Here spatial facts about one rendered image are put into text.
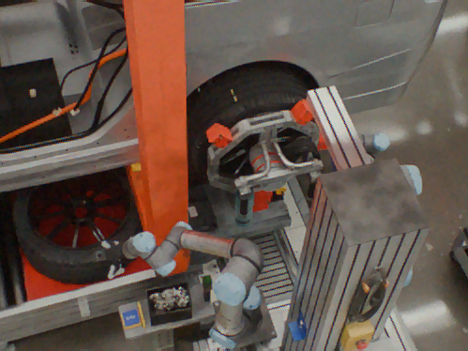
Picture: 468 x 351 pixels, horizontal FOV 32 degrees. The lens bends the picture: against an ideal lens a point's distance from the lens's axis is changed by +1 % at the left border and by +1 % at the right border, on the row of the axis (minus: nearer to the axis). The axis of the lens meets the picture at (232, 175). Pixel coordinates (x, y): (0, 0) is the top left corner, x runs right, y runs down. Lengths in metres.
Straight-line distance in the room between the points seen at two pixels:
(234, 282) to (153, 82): 0.74
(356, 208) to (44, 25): 2.44
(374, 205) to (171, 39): 0.82
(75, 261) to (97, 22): 1.21
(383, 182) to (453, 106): 3.02
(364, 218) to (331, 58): 1.58
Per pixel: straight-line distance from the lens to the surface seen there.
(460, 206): 4.91
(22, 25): 4.32
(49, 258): 3.98
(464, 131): 5.25
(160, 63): 2.62
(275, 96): 3.64
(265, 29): 3.45
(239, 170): 4.04
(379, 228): 2.28
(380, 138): 3.54
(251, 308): 3.21
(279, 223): 4.44
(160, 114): 2.82
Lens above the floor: 3.94
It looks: 55 degrees down
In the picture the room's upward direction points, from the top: 4 degrees clockwise
